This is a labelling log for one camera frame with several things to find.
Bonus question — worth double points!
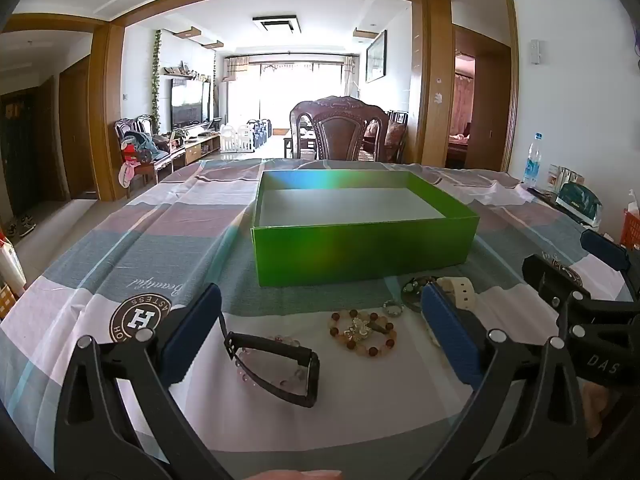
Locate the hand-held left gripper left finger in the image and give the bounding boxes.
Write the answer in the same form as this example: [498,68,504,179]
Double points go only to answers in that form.
[55,282,236,480]

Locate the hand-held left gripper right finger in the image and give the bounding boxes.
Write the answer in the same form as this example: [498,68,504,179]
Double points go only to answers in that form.
[410,284,590,480]

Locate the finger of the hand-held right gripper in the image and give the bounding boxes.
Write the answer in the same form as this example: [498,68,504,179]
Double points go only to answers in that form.
[580,229,640,302]
[522,254,640,342]

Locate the black wristwatch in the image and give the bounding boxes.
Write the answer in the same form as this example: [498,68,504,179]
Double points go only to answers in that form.
[223,331,321,408]

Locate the pink crystal bead bracelet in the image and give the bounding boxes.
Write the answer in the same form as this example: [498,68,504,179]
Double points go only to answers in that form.
[236,335,311,391]

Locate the brown and pink bead bracelet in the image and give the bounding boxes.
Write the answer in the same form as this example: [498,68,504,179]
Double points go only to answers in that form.
[327,309,399,359]

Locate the green cardboard box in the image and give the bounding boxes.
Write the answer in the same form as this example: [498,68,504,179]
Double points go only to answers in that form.
[251,170,481,288]

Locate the person's right hand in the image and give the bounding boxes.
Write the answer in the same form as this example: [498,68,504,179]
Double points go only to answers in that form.
[582,382,610,438]

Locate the person's left hand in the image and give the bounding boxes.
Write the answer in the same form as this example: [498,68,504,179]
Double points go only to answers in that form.
[250,469,346,480]

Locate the orange plastic basket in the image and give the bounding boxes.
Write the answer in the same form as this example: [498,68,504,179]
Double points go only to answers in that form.
[622,207,640,252]

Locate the box of small packets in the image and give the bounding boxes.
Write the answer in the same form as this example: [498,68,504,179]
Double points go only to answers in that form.
[547,164,584,194]

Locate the plastic water bottle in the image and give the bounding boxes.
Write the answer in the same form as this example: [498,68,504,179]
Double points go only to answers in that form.
[522,132,544,186]

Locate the wooden television cabinet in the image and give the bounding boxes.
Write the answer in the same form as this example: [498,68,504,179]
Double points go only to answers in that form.
[170,132,222,166]

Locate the wooden armchair with clothes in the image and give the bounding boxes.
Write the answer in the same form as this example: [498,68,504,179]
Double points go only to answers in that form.
[116,116,168,187]

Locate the pair of shoes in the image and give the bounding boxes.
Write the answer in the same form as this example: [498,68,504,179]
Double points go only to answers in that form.
[5,215,37,239]

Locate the white play fence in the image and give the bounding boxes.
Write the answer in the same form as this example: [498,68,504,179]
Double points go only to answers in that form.
[220,120,274,153]

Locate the wooden sofa with cushions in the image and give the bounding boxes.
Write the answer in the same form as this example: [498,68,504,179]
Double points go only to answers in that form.
[360,108,409,163]

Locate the flat screen television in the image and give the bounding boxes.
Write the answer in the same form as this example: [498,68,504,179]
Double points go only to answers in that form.
[170,81,212,126]

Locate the carved wooden dining chair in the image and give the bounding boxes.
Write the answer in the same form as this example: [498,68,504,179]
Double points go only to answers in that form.
[290,96,392,163]

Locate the dark entrance door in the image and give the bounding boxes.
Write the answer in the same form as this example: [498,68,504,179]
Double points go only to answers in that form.
[0,86,41,217]

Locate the green ivy vine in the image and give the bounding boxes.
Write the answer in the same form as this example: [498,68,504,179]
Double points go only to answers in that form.
[151,29,164,131]

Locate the beige window curtain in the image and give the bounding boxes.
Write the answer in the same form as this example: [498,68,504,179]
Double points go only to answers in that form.
[224,56,250,82]

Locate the rectangular ceiling lamp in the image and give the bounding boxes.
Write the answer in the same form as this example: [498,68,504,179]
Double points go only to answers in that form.
[252,17,297,35]

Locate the framed wall picture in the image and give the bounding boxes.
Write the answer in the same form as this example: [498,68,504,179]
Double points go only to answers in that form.
[365,30,388,84]

